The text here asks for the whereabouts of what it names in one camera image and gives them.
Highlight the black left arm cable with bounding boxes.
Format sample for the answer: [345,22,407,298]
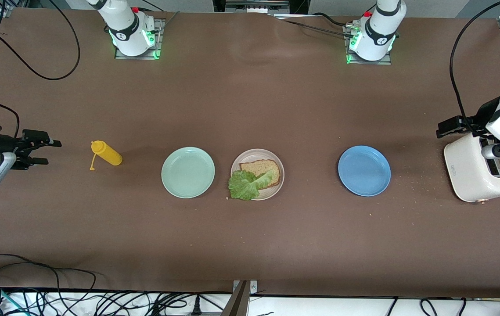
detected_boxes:
[450,0,500,132]

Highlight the black base cable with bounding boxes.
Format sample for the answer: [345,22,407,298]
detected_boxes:
[274,18,356,40]
[311,12,352,28]

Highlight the green lettuce leaf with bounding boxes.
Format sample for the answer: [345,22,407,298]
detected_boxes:
[228,169,273,201]

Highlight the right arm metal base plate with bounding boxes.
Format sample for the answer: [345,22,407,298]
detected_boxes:
[114,18,163,61]

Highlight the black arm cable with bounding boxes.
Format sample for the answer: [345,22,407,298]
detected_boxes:
[450,0,500,132]
[0,0,81,139]

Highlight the cream white toaster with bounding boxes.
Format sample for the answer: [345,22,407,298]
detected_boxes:
[444,129,500,204]

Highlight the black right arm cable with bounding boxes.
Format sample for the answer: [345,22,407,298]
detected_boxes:
[0,0,81,139]

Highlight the green plate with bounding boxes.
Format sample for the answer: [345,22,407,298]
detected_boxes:
[161,147,216,199]

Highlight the black metal machine frame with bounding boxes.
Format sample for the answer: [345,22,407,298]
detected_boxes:
[213,0,309,14]

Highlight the grey metal table bracket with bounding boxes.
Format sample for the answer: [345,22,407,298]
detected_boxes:
[221,280,259,316]

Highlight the beige plate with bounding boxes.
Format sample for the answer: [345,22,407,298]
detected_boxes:
[230,149,285,201]

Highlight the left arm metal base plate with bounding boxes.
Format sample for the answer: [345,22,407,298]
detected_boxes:
[345,24,393,65]

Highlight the yellow mustard squeeze bottle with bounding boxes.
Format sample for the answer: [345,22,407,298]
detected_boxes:
[90,140,123,171]

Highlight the blue plate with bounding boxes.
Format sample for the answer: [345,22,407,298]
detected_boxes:
[338,145,392,197]

